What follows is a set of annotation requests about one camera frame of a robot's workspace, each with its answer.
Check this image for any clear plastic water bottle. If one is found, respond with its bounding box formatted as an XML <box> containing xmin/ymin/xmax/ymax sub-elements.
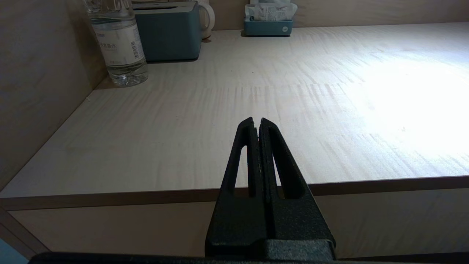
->
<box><xmin>84</xmin><ymin>0</ymin><xmax>149</xmax><ymax>88</ymax></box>

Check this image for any small grey sachet tray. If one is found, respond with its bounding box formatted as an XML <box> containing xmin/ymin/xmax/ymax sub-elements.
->
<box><xmin>244</xmin><ymin>19</ymin><xmax>293</xmax><ymax>36</ymax></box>

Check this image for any white ceramic mug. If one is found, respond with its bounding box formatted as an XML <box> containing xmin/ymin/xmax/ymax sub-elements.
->
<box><xmin>199</xmin><ymin>0</ymin><xmax>216</xmax><ymax>39</ymax></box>

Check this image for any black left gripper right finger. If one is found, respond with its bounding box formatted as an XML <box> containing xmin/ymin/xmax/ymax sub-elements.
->
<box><xmin>259</xmin><ymin>118</ymin><xmax>336</xmax><ymax>252</ymax></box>

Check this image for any grey tissue box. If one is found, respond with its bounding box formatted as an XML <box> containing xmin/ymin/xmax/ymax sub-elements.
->
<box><xmin>133</xmin><ymin>1</ymin><xmax>203</xmax><ymax>62</ymax></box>

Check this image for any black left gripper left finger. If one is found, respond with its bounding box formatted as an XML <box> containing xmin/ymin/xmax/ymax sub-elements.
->
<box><xmin>204</xmin><ymin>117</ymin><xmax>270</xmax><ymax>257</ymax></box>

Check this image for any crumpled white sachet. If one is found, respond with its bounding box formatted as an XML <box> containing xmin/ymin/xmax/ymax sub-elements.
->
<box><xmin>245</xmin><ymin>3</ymin><xmax>298</xmax><ymax>22</ymax></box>

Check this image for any wooden backsplash board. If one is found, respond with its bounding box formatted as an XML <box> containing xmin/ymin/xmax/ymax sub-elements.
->
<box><xmin>209</xmin><ymin>0</ymin><xmax>469</xmax><ymax>30</ymax></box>

